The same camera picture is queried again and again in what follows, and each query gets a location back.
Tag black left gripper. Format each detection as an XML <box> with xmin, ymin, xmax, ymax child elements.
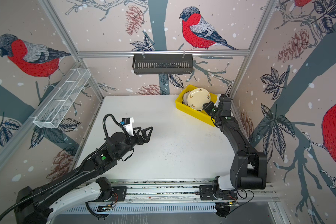
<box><xmin>116</xmin><ymin>125</ymin><xmax>153</xmax><ymax>160</ymax></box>

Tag cream yellow plate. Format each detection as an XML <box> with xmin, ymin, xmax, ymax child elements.
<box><xmin>187</xmin><ymin>88</ymin><xmax>211</xmax><ymax>111</ymax></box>

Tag cream small floral plate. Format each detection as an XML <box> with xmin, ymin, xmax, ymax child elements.
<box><xmin>182</xmin><ymin>91</ymin><xmax>190</xmax><ymax>106</ymax></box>

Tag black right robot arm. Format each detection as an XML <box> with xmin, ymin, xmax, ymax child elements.
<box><xmin>203</xmin><ymin>94</ymin><xmax>267</xmax><ymax>195</ymax></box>

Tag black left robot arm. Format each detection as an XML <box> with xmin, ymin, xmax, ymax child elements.
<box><xmin>0</xmin><ymin>114</ymin><xmax>153</xmax><ymax>224</ymax></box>

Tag yellow plastic bin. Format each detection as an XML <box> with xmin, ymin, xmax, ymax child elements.
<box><xmin>175</xmin><ymin>85</ymin><xmax>214</xmax><ymax>126</ymax></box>

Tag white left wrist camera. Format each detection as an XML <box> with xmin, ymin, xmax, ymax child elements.
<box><xmin>120</xmin><ymin>117</ymin><xmax>134</xmax><ymax>136</ymax></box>

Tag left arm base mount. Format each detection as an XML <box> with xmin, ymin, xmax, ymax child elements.
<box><xmin>94</xmin><ymin>177</ymin><xmax>127</xmax><ymax>202</ymax></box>

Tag black hanging wall basket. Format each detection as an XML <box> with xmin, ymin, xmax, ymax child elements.
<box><xmin>132</xmin><ymin>54</ymin><xmax>193</xmax><ymax>75</ymax></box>

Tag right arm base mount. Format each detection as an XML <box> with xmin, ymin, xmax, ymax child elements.
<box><xmin>197</xmin><ymin>176</ymin><xmax>238</xmax><ymax>201</ymax></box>

